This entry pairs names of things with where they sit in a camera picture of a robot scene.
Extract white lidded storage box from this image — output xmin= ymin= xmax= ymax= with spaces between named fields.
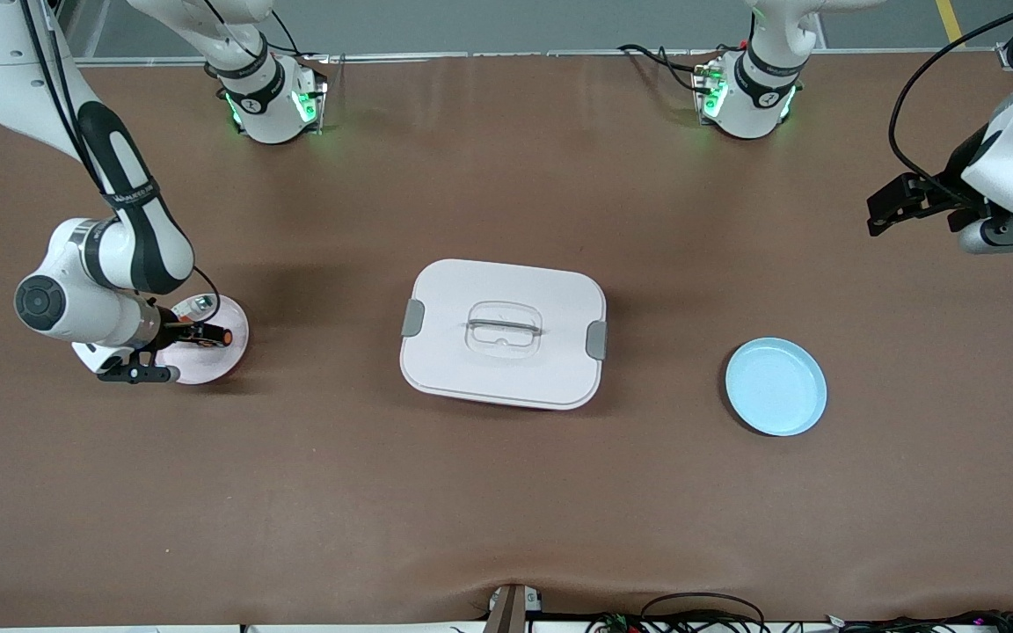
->
xmin=399 ymin=258 xmax=608 ymax=411

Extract pink round plate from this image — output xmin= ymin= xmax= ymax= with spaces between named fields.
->
xmin=155 ymin=293 xmax=251 ymax=386

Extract light blue round plate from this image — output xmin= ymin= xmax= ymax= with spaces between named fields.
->
xmin=725 ymin=337 xmax=828 ymax=438

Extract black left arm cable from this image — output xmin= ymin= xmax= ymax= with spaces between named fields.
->
xmin=889 ymin=4 xmax=1013 ymax=190

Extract black arm base cables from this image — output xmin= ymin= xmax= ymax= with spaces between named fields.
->
xmin=619 ymin=44 xmax=718 ymax=93

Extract clear box lid handle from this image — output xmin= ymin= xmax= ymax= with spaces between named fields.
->
xmin=465 ymin=302 xmax=544 ymax=360

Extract camera mount post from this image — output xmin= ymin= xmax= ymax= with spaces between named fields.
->
xmin=485 ymin=585 xmax=543 ymax=633

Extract black cable bundle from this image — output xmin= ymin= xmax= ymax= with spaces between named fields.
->
xmin=586 ymin=592 xmax=1013 ymax=633

